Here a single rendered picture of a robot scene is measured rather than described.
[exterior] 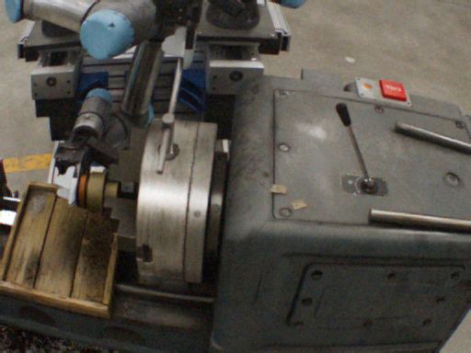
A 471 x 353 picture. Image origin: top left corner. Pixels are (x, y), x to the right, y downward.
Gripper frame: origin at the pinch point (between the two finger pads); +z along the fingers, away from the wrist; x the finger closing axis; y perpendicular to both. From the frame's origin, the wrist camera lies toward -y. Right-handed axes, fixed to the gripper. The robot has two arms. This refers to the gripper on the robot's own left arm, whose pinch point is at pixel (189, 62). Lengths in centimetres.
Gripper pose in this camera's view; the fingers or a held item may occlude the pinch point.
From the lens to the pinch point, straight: 117.4
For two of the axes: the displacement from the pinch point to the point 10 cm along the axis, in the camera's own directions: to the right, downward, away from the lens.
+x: -0.2, 4.5, -8.9
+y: -9.9, -1.0, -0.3
